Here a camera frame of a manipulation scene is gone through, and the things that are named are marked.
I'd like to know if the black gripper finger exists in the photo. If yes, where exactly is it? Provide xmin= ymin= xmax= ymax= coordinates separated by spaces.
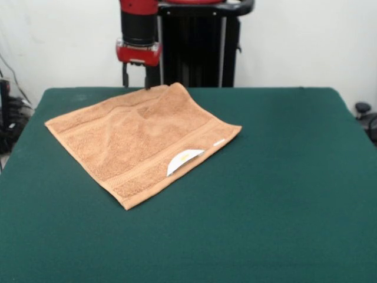
xmin=122 ymin=62 xmax=131 ymax=88
xmin=144 ymin=65 xmax=153 ymax=90

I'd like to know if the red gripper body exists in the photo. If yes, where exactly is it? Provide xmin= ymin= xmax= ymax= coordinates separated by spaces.
xmin=115 ymin=37 xmax=161 ymax=67

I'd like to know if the tan terry towel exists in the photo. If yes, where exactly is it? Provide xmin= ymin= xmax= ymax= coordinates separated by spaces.
xmin=44 ymin=82 xmax=243 ymax=211

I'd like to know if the black box with red light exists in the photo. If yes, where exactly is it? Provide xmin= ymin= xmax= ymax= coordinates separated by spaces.
xmin=0 ymin=78 xmax=12 ymax=132

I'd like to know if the dark green table cloth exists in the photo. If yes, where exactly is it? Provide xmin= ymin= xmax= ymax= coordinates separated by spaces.
xmin=0 ymin=87 xmax=377 ymax=283

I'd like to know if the black chair base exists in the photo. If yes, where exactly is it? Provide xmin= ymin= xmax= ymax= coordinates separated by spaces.
xmin=354 ymin=102 xmax=377 ymax=148

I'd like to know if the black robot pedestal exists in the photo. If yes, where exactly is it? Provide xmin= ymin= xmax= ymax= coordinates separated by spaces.
xmin=145 ymin=0 xmax=254 ymax=88

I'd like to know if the grey wall cable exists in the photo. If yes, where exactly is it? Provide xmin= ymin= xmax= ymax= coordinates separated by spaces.
xmin=0 ymin=52 xmax=32 ymax=107

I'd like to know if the black cable bundle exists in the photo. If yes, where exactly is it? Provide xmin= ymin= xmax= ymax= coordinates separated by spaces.
xmin=0 ymin=97 xmax=35 ymax=156

